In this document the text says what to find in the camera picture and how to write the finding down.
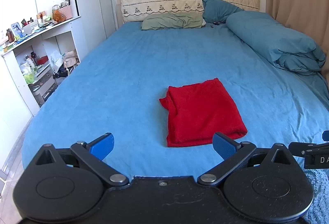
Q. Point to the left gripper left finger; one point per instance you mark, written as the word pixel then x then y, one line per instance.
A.
pixel 64 184

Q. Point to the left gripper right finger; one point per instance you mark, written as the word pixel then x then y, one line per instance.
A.
pixel 262 184

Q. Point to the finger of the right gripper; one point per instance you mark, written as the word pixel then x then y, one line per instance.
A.
pixel 325 135
pixel 304 149

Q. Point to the red knit sweater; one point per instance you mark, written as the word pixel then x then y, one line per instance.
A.
pixel 197 111

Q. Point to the blue fluffy rug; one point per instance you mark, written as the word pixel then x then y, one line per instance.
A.
pixel 318 211

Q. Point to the rolled blue duvet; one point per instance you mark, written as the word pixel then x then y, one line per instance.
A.
pixel 283 47

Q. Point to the white shelf desk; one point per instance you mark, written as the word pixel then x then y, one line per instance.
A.
pixel 43 49

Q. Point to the beige handbag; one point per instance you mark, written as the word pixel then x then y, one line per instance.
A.
pixel 70 59

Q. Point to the red box on shelf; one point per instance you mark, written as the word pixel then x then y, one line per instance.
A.
pixel 42 60

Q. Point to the dark teal pillow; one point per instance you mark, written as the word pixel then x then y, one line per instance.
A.
pixel 217 11

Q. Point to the orange plush bear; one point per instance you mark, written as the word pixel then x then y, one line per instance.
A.
pixel 58 17

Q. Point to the green pillow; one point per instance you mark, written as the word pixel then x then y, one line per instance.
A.
pixel 169 20

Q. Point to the pink basket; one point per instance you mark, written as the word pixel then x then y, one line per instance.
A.
pixel 67 12

